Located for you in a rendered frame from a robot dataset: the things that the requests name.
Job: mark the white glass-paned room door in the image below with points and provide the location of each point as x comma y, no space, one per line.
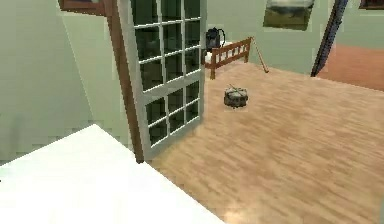
168,83

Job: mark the grey round drum-shaped object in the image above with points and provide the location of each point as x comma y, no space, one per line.
235,96

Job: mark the brown wooden bed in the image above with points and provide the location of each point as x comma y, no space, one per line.
230,53

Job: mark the black backpack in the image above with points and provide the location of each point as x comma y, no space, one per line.
213,38

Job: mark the wooden baseball bat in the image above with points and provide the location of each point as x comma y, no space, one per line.
260,56

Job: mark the white table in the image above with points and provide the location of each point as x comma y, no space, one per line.
83,180

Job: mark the framed landscape picture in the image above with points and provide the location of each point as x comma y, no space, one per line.
288,13

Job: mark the brown framed picture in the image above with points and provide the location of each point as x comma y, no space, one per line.
83,6

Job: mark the dark room door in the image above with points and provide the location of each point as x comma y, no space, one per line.
328,36

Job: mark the dark framed picture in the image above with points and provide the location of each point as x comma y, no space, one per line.
371,3

